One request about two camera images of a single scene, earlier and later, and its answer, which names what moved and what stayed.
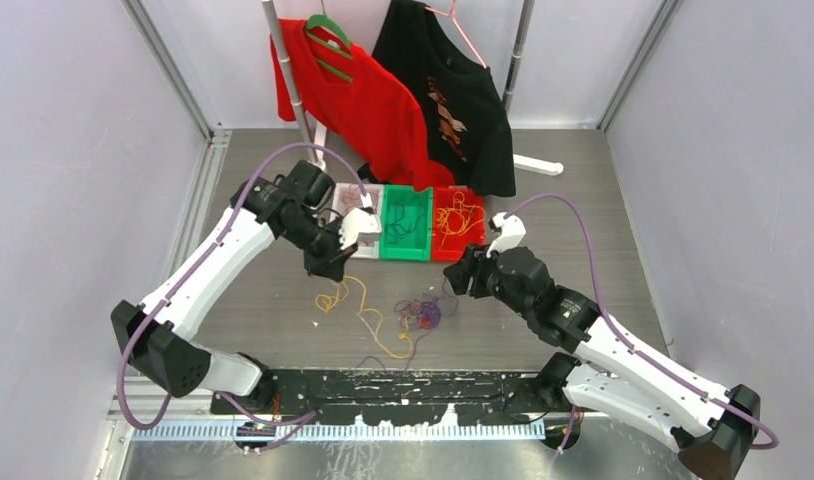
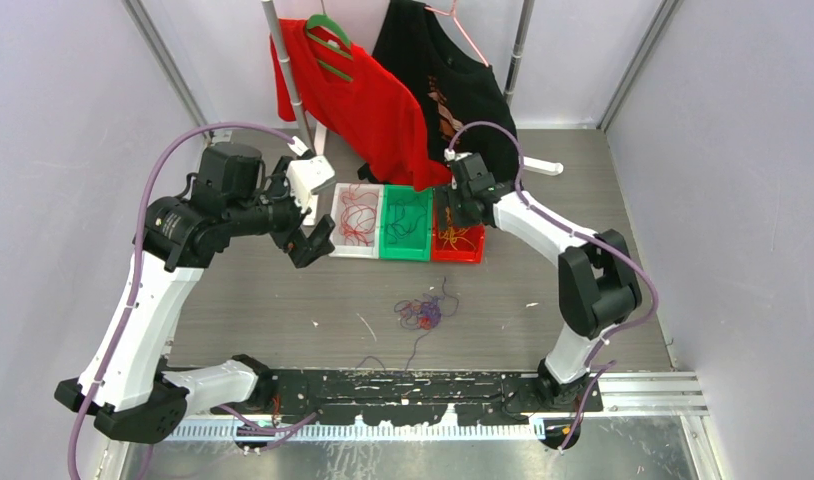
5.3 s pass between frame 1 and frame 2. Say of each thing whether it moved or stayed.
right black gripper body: moved
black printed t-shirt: stayed
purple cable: stayed
